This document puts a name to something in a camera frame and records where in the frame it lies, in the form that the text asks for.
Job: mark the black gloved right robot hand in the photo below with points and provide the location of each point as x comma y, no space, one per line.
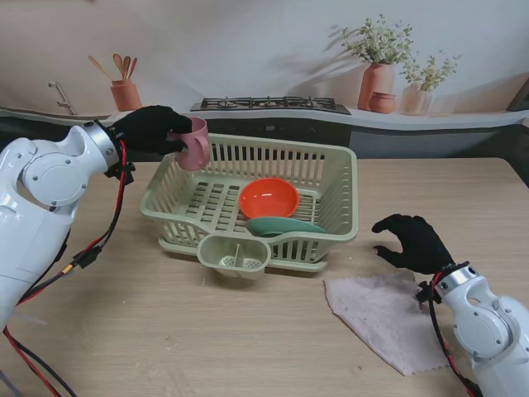
421,248

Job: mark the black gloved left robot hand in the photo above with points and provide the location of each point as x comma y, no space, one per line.
144,132

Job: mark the pink plastic mug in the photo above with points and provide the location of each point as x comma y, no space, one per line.
194,149

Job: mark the orange plastic bowl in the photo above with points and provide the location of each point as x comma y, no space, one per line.
268,200

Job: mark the teal plastic plate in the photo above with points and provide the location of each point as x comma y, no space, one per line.
277,226

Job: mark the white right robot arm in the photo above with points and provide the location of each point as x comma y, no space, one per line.
479,318

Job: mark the terracotta utensil pot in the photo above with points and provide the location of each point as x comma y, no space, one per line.
124,95

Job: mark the wooden spoon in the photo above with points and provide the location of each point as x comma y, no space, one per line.
126,64
118,62
133,65

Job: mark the pale green plastic dish rack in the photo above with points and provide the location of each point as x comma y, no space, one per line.
347,231

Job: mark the wooden spatula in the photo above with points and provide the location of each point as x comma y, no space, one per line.
99,66

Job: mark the beige wiping cloth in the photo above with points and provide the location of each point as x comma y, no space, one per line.
372,318

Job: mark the metal faucet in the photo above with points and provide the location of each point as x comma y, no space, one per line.
62,95

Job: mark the black gas stove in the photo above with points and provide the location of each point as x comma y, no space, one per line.
268,103

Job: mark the grey kitchen countertop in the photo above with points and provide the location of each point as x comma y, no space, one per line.
413,120

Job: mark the pale green cutlery holder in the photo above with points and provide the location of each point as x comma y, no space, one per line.
213,250

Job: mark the clear glass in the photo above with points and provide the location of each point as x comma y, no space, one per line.
443,105

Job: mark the plant in pale pot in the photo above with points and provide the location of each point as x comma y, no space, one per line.
415,101

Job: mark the small round terracotta pot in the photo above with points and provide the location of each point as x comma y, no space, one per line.
382,103

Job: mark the plant in tall terracotta vase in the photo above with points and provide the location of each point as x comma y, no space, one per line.
376,82

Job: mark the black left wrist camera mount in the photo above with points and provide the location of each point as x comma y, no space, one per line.
122,171

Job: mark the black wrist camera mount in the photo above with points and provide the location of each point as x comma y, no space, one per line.
425,293
122,171

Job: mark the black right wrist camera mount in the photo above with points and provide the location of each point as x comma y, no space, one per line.
425,293

